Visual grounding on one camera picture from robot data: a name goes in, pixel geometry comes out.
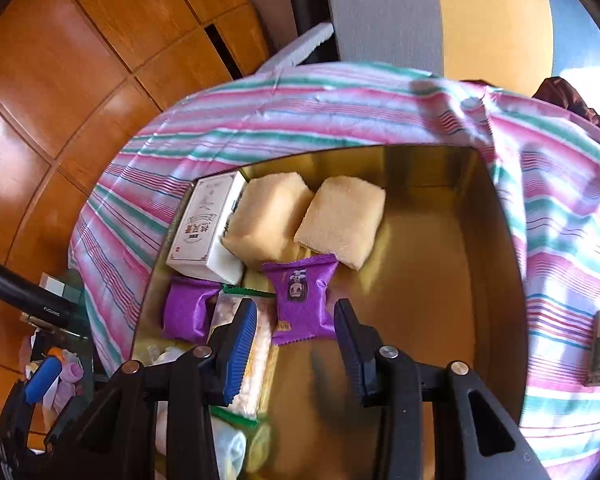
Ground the yellow sponge block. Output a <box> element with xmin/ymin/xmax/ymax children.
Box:
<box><xmin>221</xmin><ymin>171</ymin><xmax>315</xmax><ymax>272</ymax></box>
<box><xmin>293</xmin><ymin>175</ymin><xmax>387</xmax><ymax>271</ymax></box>

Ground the striped bed sheet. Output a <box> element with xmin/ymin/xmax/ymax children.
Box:
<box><xmin>67</xmin><ymin>60</ymin><xmax>600</xmax><ymax>480</ymax></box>

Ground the black cylindrical flashlight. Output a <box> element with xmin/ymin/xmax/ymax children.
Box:
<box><xmin>0</xmin><ymin>260</ymin><xmax>74</xmax><ymax>329</ymax></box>

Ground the purple snack packet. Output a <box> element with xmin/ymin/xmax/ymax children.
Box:
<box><xmin>161</xmin><ymin>277</ymin><xmax>223</xmax><ymax>345</ymax></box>
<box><xmin>261</xmin><ymin>254</ymin><xmax>339</xmax><ymax>347</ymax></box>

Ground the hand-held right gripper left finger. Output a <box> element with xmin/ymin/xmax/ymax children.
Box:
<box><xmin>45</xmin><ymin>298</ymin><xmax>259</xmax><ymax>480</ymax></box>

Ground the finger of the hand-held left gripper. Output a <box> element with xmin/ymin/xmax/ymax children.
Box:
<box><xmin>0</xmin><ymin>347</ymin><xmax>97</xmax><ymax>461</ymax></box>

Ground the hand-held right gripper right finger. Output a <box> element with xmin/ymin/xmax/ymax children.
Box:
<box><xmin>333</xmin><ymin>298</ymin><xmax>551</xmax><ymax>480</ymax></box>

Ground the white and green snack packet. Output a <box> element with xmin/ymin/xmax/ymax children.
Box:
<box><xmin>207</xmin><ymin>285</ymin><xmax>279</xmax><ymax>420</ymax></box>

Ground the white foam strip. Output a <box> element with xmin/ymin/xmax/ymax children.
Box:
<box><xmin>255</xmin><ymin>22</ymin><xmax>335</xmax><ymax>73</ymax></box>

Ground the pale pink plastic item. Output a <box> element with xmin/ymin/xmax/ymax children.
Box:
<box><xmin>52</xmin><ymin>352</ymin><xmax>86</xmax><ymax>413</ymax></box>

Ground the padded colour-block headboard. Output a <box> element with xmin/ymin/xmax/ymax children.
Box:
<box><xmin>320</xmin><ymin>0</ymin><xmax>600</xmax><ymax>86</ymax></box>

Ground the plastic-wrapped white ball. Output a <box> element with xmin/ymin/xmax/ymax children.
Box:
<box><xmin>155</xmin><ymin>400</ymin><xmax>248</xmax><ymax>480</ymax></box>

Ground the brown cloth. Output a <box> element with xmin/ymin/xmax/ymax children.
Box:
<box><xmin>532</xmin><ymin>76</ymin><xmax>600</xmax><ymax>141</ymax></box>

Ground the gold-lined red box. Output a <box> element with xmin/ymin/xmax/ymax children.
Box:
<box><xmin>130</xmin><ymin>144</ymin><xmax>528</xmax><ymax>480</ymax></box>

